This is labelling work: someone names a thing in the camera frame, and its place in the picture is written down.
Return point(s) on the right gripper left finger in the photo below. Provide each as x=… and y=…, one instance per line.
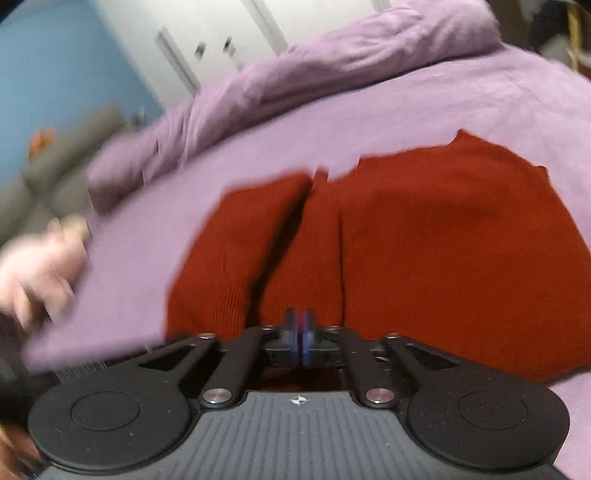
x=130, y=414

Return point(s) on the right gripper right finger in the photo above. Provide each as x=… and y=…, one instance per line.
x=460, y=411

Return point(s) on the red knitted sweater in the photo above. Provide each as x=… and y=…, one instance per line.
x=465, y=247

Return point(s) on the pink plush toy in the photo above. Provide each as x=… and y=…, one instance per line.
x=38, y=271

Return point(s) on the grey headboard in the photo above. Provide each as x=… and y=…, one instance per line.
x=53, y=185

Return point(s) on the orange small toy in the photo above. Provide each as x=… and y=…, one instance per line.
x=40, y=140

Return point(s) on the purple bed sheet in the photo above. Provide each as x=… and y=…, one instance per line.
x=536, y=108

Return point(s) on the white wardrobe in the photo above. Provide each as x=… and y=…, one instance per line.
x=179, y=47

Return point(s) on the purple rolled duvet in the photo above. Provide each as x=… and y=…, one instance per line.
x=407, y=37

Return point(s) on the yellow leg side table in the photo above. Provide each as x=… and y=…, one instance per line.
x=578, y=15

